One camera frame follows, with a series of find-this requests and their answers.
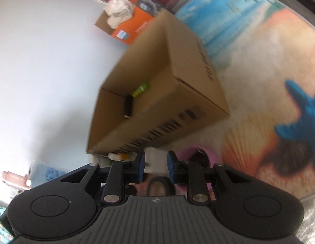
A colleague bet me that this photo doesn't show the black cylindrical flashlight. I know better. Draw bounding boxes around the black cylindrical flashlight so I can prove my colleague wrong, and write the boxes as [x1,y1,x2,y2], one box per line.
[123,95,134,118]

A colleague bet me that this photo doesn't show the purple collapsible bowl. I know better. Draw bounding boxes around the purple collapsible bowl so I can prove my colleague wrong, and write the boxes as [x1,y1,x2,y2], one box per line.
[176,146,217,192]

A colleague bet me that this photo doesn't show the blue plastic bag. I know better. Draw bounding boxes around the blue plastic bag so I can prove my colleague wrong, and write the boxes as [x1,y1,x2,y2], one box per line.
[30,161,70,192]

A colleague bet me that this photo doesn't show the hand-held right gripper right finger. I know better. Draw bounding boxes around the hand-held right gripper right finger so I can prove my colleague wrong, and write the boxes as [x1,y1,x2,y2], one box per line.
[167,151,252,204]

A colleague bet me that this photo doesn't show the black tape roll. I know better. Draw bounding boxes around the black tape roll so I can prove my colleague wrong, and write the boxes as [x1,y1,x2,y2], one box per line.
[146,176,175,197]

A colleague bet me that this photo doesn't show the brown cardboard box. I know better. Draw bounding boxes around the brown cardboard box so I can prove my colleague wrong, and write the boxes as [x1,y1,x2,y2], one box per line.
[87,10,230,156]

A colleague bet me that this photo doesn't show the beach print mat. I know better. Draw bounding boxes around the beach print mat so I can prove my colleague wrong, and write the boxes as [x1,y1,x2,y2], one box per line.
[174,0,315,202]

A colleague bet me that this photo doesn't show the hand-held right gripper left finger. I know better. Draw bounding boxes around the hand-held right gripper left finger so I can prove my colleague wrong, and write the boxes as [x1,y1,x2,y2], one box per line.
[61,151,147,205]

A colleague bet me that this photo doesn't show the beige crumpled cloth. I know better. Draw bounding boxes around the beige crumpled cloth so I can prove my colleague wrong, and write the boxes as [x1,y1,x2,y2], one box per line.
[104,0,136,30]

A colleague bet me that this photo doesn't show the orange appliance box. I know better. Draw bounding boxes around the orange appliance box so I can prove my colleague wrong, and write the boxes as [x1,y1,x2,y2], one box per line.
[94,0,163,46]

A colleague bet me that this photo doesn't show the green lighter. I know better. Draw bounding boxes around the green lighter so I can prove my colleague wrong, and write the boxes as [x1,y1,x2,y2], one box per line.
[131,82,150,98]

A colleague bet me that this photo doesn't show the white plug charger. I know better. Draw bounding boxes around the white plug charger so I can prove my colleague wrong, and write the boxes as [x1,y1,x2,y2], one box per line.
[144,147,169,174]

